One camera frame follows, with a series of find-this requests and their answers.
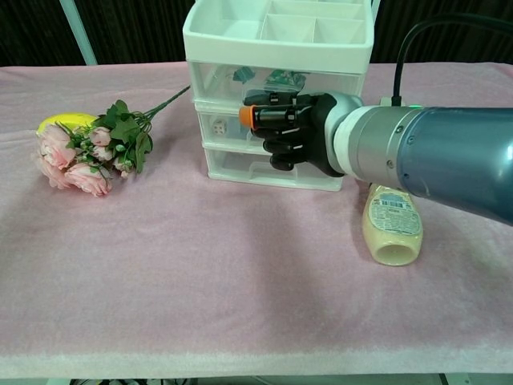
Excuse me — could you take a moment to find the black curtain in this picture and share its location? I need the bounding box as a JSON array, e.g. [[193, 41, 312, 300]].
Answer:
[[0, 0, 513, 68]]

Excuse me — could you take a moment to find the pink artificial flower bouquet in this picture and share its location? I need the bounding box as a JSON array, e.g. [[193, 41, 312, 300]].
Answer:
[[32, 84, 192, 197]]

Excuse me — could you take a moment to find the cream squeeze sauce bottle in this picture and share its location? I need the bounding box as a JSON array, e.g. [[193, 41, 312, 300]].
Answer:
[[362, 183, 425, 266]]

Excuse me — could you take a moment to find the white aluminium frame post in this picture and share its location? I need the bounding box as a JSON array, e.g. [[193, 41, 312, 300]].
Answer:
[[59, 0, 99, 66]]

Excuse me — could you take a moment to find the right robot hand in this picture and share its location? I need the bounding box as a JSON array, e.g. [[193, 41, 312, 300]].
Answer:
[[239, 91, 364, 177]]

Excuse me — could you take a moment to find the pink tablecloth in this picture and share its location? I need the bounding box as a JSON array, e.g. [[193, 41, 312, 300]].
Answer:
[[0, 62, 513, 380]]

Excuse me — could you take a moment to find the yellow banana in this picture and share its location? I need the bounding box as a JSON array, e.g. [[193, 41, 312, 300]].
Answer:
[[37, 112, 99, 136]]

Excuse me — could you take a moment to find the white drawer organizer box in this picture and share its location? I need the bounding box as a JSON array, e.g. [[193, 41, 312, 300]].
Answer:
[[183, 0, 376, 193]]

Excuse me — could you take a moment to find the teal patterned card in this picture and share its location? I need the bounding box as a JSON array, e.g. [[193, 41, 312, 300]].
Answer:
[[266, 70, 309, 87]]

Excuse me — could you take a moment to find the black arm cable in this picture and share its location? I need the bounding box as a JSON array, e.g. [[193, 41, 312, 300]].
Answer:
[[393, 15, 513, 106]]

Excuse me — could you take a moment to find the clear plastic drawer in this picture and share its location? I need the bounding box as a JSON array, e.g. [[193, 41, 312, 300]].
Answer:
[[195, 106, 345, 152], [188, 60, 364, 109], [204, 146, 344, 189]]

